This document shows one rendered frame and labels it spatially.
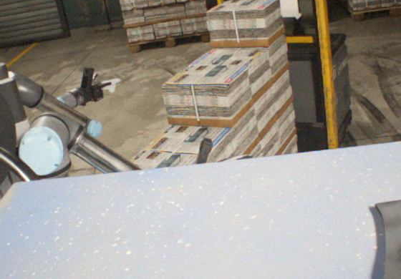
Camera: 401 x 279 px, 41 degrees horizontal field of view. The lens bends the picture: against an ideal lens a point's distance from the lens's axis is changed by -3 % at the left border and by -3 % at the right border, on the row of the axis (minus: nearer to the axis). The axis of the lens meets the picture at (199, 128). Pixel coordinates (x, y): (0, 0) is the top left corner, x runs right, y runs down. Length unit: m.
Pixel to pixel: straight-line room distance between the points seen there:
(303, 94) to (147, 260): 3.67
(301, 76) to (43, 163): 2.74
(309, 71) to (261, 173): 3.49
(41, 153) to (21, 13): 8.66
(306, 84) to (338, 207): 3.59
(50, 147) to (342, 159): 1.10
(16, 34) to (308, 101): 7.07
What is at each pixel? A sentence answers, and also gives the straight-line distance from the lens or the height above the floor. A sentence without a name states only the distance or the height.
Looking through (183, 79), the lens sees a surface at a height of 1.07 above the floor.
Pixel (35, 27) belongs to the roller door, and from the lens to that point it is 10.05.
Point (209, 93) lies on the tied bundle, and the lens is 2.74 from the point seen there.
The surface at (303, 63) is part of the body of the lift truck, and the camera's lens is 3.92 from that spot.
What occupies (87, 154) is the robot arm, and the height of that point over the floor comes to 1.31.
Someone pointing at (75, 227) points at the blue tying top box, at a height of 1.75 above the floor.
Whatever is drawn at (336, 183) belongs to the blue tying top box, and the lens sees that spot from 0.41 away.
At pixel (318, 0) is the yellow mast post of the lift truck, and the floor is 1.20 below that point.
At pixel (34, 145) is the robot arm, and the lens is 1.47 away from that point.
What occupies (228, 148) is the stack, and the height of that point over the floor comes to 0.75.
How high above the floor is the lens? 1.96
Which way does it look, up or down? 24 degrees down
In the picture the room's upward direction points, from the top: 10 degrees counter-clockwise
